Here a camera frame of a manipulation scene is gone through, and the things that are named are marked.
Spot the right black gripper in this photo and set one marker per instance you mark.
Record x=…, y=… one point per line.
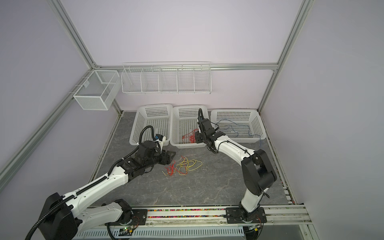
x=198, y=139

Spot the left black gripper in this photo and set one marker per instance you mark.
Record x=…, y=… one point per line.
x=166, y=157

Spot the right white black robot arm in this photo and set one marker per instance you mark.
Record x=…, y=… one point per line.
x=258, y=172

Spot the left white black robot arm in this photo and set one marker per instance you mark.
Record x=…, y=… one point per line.
x=63, y=217

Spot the middle white plastic basket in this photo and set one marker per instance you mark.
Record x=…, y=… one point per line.
x=184, y=124

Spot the white plastic basket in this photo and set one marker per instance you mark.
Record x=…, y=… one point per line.
x=184, y=124
x=157, y=116
x=242, y=126

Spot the right white plastic basket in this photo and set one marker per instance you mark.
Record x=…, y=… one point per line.
x=242, y=126

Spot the left white plastic basket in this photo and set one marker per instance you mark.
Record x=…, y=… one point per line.
x=157, y=116

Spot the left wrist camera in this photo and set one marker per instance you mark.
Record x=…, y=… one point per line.
x=160, y=140

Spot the white wire wall shelf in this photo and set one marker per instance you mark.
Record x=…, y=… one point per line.
x=167, y=78

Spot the white mesh wall box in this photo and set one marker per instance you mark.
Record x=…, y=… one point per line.
x=99, y=90

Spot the white vented cable duct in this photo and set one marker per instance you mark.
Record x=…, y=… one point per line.
x=178, y=233

